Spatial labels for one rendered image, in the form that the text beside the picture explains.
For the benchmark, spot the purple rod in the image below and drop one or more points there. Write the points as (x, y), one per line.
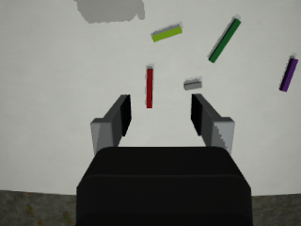
(288, 74)

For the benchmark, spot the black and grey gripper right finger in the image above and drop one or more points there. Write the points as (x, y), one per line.
(214, 129)

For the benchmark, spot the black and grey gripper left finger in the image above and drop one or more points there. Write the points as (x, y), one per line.
(108, 131)

